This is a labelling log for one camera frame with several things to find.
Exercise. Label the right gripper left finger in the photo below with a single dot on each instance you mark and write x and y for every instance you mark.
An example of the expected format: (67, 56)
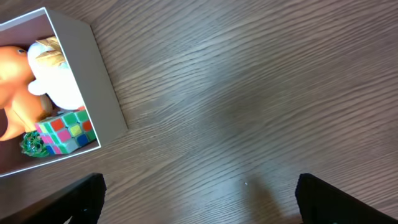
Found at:
(79, 202)

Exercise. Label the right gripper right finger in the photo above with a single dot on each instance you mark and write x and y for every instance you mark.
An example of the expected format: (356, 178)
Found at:
(322, 203)

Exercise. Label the white plush duck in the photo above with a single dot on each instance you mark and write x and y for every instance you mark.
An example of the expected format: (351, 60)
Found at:
(53, 75)

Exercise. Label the white open cardboard box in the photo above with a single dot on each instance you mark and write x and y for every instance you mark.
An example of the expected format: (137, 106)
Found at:
(80, 49)

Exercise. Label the pastel rubik's cube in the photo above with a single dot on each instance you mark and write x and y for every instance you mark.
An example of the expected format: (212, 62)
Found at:
(66, 132)

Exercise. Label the green round disc toy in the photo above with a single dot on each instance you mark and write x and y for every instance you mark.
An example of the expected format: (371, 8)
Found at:
(33, 146)

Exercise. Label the orange dinosaur toy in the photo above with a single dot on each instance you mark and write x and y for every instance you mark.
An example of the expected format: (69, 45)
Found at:
(22, 108)

